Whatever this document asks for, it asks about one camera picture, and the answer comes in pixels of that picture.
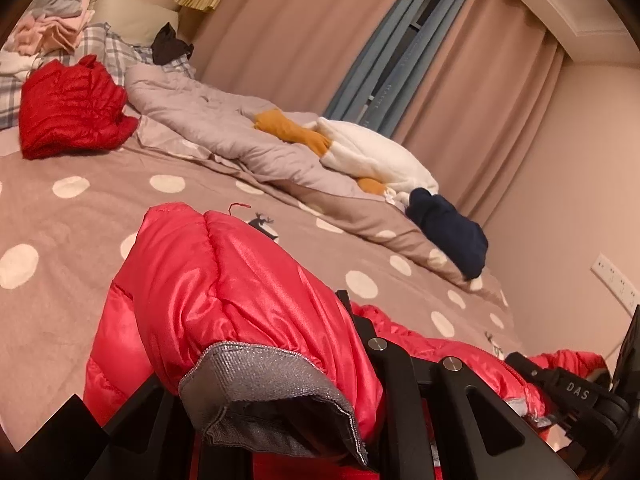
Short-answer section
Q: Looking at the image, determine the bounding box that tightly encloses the black cloth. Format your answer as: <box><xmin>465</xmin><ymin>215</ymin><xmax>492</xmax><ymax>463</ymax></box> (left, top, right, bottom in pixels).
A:
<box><xmin>151</xmin><ymin>22</ymin><xmax>195</xmax><ymax>67</ymax></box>

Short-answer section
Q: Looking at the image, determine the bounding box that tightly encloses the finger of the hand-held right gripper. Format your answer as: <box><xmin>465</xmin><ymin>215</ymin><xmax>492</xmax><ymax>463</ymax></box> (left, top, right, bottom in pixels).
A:
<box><xmin>505</xmin><ymin>352</ymin><xmax>631</xmax><ymax>437</ymax></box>

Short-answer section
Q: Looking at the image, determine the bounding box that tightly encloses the white plush goose toy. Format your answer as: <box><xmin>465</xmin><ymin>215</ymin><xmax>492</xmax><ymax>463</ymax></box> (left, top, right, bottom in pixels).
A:
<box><xmin>252</xmin><ymin>109</ymin><xmax>441</xmax><ymax>206</ymax></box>

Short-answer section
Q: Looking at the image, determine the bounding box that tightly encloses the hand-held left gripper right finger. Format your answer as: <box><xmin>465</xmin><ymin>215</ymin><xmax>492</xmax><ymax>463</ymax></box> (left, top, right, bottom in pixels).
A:
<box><xmin>334</xmin><ymin>289</ymin><xmax>571</xmax><ymax>480</ymax></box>

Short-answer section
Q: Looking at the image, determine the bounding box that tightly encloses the white wall socket strip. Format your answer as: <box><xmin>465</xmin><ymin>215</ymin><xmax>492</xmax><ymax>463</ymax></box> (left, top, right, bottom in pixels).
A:
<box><xmin>591</xmin><ymin>254</ymin><xmax>640</xmax><ymax>311</ymax></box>

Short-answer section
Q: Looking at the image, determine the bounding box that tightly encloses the grey duvet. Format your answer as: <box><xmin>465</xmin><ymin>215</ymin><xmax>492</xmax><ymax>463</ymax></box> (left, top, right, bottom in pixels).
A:
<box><xmin>124</xmin><ymin>64</ymin><xmax>501</xmax><ymax>301</ymax></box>

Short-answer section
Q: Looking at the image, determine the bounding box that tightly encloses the folded red down jacket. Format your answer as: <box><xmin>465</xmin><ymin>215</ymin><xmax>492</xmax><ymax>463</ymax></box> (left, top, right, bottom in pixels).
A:
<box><xmin>19</xmin><ymin>54</ymin><xmax>140</xmax><ymax>161</ymax></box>

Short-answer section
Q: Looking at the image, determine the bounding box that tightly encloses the blue curtain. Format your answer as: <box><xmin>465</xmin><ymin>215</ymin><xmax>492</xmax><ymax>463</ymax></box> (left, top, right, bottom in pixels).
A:
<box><xmin>324</xmin><ymin>0</ymin><xmax>488</xmax><ymax>137</ymax></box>

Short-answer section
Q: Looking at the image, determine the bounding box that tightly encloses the beige pillow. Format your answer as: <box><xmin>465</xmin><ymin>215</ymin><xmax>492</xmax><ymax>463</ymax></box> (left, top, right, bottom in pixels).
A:
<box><xmin>92</xmin><ymin>0</ymin><xmax>181</xmax><ymax>47</ymax></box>

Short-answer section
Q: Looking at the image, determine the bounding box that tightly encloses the plaid pillow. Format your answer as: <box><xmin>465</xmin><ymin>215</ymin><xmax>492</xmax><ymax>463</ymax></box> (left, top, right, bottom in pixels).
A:
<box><xmin>0</xmin><ymin>22</ymin><xmax>196</xmax><ymax>131</ymax></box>

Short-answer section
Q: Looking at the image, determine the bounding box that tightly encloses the navy blue garment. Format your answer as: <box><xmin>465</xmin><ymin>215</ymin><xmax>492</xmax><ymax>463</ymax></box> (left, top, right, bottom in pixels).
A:
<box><xmin>406</xmin><ymin>187</ymin><xmax>490</xmax><ymax>281</ymax></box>

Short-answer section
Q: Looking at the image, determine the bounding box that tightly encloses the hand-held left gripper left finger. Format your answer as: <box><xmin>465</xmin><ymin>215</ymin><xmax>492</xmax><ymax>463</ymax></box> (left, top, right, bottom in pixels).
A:
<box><xmin>17</xmin><ymin>372</ymin><xmax>201</xmax><ymax>480</ymax></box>

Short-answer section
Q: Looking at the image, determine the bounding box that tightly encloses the wide pink curtain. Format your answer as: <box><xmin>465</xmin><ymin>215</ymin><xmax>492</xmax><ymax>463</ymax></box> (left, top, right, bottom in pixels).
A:
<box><xmin>192</xmin><ymin>0</ymin><xmax>431</xmax><ymax>121</ymax></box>

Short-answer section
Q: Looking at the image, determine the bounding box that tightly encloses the red hooded down jacket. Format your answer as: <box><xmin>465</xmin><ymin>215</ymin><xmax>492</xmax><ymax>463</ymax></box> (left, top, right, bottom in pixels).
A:
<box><xmin>82</xmin><ymin>202</ymin><xmax>612</xmax><ymax>480</ymax></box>

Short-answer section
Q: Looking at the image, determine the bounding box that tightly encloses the pile of pink clothes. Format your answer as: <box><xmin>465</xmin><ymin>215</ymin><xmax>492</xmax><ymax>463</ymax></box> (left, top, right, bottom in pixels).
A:
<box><xmin>0</xmin><ymin>0</ymin><xmax>96</xmax><ymax>81</ymax></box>

